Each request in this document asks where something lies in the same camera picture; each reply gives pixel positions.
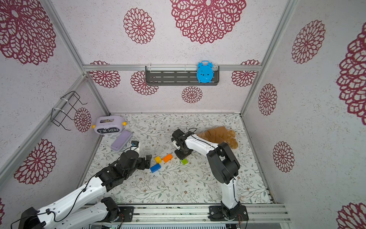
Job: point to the blue alarm clock toy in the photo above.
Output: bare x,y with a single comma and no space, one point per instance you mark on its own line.
205,72

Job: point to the long blue lego brick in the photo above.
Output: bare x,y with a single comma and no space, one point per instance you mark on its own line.
155,168

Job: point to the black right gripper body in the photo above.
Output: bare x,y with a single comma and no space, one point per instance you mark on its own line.
183,153

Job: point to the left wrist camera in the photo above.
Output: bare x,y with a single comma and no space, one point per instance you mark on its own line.
135,146

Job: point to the orange lego brick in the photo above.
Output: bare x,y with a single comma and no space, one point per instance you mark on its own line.
167,158

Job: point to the grey wall shelf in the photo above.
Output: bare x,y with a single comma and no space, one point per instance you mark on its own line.
183,77

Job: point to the brown plush teddy bear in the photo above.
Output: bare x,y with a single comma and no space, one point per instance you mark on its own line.
219,135

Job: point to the purple pencil case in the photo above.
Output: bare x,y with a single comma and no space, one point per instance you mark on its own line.
121,140

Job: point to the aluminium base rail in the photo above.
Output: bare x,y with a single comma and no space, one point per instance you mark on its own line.
201,213

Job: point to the purple toy radio clock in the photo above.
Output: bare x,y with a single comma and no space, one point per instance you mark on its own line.
112,124

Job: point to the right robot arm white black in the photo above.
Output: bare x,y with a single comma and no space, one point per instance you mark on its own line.
224,167

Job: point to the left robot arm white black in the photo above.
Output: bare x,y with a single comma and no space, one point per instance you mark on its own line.
87,204

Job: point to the yellow square lego brick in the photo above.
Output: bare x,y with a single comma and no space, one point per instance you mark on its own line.
158,160

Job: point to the green lego brick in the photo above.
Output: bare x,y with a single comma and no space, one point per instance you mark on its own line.
184,161

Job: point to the black wire wall rack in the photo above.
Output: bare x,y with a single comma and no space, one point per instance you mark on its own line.
59,115

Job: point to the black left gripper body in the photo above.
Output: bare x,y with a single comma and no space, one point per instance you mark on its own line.
140,164

